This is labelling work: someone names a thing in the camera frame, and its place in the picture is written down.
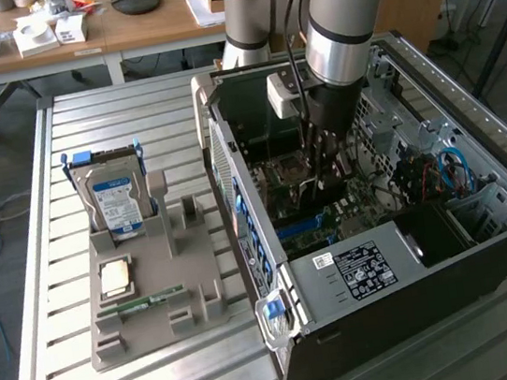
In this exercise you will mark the wooden desk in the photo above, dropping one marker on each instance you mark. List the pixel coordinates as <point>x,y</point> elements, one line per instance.
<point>141,31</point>

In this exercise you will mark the green motherboard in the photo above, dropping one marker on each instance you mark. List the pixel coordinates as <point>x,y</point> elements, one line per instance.
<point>356,213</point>

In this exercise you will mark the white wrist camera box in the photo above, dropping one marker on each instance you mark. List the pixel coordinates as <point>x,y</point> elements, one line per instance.
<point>283,96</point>

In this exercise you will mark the black open PC case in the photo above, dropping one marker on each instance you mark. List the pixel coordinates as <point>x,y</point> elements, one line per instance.
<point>395,321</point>

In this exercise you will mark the blue case release latch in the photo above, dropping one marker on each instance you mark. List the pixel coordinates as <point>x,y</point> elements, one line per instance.
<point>272,309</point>

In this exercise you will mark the blue card retainer strip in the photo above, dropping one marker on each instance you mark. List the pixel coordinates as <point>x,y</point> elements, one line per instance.
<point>253,228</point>

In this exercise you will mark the grey power supply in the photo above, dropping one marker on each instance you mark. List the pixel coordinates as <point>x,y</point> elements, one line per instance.
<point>323,284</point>

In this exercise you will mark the metal disk bay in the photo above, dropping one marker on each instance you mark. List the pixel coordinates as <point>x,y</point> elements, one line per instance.
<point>488,213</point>

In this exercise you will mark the white open box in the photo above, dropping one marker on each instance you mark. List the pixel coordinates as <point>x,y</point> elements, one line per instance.
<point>33,50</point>

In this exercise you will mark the white paper stack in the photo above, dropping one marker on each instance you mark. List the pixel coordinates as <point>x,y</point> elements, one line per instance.
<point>205,12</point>

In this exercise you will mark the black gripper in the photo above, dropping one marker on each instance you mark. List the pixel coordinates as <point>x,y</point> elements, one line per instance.
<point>336,107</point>

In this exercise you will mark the green RAM stick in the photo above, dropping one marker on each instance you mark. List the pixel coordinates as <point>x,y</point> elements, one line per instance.
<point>146,303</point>

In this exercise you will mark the graphics card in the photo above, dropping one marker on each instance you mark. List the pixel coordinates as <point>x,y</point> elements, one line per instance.
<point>325,194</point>

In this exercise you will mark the expansion slot with blue latch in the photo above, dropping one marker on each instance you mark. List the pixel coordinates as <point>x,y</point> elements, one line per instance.
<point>301,228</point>

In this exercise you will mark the grey parts rack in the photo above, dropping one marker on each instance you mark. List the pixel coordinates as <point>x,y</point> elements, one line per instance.
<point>151,270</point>

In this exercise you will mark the beige tape roll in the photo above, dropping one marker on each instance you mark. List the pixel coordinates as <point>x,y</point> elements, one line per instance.
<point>24,0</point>

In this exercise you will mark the clear plastic bag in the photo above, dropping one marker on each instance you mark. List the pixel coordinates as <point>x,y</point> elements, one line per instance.
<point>55,3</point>

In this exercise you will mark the CPU socket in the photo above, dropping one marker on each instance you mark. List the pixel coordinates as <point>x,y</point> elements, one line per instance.
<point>288,166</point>

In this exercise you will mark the white labelled box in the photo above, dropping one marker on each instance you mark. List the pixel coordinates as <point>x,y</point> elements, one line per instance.
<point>71,33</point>

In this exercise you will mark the hard disk with blue rails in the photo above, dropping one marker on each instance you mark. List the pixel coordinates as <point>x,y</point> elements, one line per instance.
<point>116,204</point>

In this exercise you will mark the CPU chip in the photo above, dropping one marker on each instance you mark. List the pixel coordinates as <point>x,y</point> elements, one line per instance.
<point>115,278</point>

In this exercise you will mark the white tape roll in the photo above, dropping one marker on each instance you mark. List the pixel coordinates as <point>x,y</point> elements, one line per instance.
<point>43,36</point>

